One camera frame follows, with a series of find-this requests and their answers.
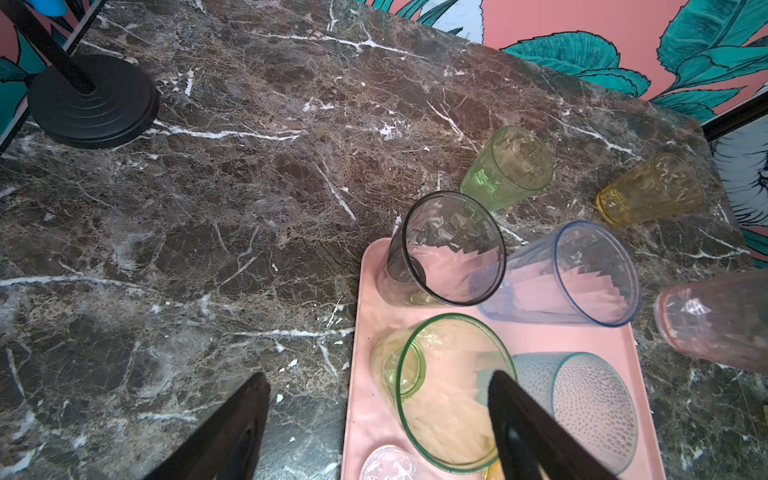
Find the frosted teal cup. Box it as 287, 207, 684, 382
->
512, 352, 639, 475

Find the blue toy microphone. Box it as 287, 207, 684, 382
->
28, 0, 69, 17

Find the black corner frame post right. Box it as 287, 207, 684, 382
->
702, 92, 768, 143

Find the short pink glass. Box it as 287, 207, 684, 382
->
654, 269, 767, 374

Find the short yellow glass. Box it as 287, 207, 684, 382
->
595, 152, 705, 225

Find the short green glass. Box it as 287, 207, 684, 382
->
460, 126, 555, 212

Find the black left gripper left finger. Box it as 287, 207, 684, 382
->
146, 372, 270, 479

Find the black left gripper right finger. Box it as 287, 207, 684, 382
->
488, 370, 615, 479

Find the black microphone stand base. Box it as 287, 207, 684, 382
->
1, 1, 160, 149

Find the tall smoky grey glass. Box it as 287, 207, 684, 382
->
376, 191, 506, 307

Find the pink plastic tray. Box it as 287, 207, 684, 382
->
340, 238, 665, 479

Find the tall yellow glass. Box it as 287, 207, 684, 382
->
482, 460, 505, 480

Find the tall clear glass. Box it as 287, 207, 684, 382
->
359, 445, 419, 480

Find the tall blue glass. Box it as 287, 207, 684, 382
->
479, 220, 641, 328

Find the tall green glass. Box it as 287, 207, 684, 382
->
370, 313, 517, 474

